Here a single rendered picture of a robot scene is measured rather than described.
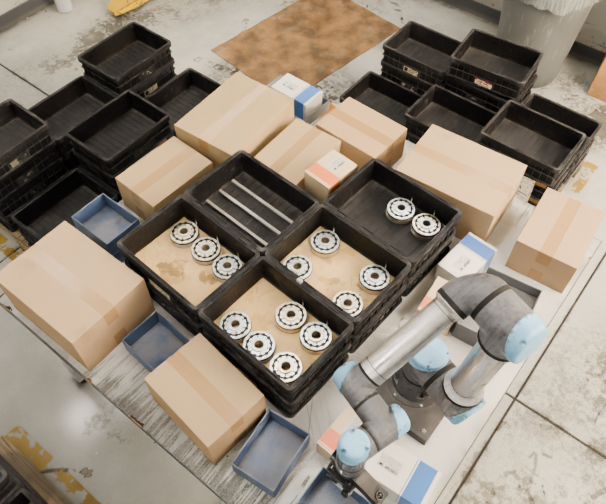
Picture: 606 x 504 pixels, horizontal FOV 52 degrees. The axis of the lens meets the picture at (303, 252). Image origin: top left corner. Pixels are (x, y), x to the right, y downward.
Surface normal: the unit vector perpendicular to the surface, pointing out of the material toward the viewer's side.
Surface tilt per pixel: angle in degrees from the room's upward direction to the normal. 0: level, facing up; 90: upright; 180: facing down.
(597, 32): 90
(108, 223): 0
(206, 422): 0
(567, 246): 0
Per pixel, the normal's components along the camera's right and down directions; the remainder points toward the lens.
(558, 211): 0.00, -0.58
